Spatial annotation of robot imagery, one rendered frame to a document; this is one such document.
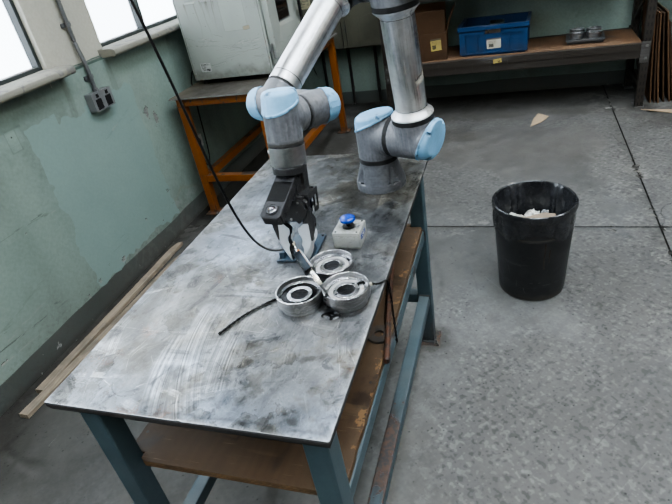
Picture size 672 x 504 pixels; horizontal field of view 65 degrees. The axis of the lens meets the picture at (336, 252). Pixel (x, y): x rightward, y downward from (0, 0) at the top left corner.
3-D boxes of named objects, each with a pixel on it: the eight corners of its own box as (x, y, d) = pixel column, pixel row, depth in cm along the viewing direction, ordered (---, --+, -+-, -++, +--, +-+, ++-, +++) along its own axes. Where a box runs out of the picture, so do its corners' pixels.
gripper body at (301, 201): (321, 210, 119) (314, 158, 114) (307, 225, 112) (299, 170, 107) (289, 210, 121) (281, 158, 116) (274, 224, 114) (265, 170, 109)
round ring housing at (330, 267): (345, 258, 132) (343, 244, 130) (362, 278, 123) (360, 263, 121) (306, 272, 129) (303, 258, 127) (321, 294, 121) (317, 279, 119)
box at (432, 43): (457, 59, 416) (455, 7, 396) (394, 66, 428) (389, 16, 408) (457, 47, 448) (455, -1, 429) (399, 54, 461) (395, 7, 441)
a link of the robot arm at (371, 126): (373, 144, 167) (367, 102, 160) (409, 148, 159) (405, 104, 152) (350, 159, 159) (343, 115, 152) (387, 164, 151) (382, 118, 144)
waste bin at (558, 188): (574, 308, 220) (583, 218, 198) (490, 304, 231) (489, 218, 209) (568, 262, 247) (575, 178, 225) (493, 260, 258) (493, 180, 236)
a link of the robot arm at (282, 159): (296, 149, 105) (259, 150, 107) (299, 171, 107) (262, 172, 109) (309, 139, 111) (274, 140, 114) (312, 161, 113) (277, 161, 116)
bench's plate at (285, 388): (331, 450, 87) (329, 442, 86) (47, 409, 106) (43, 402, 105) (430, 155, 182) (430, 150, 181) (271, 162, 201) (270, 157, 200)
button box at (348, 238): (361, 248, 134) (358, 232, 132) (334, 248, 137) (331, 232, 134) (368, 232, 141) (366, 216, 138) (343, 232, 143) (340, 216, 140)
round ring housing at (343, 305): (336, 321, 111) (332, 306, 109) (317, 296, 120) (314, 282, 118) (380, 303, 114) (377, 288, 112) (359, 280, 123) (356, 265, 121)
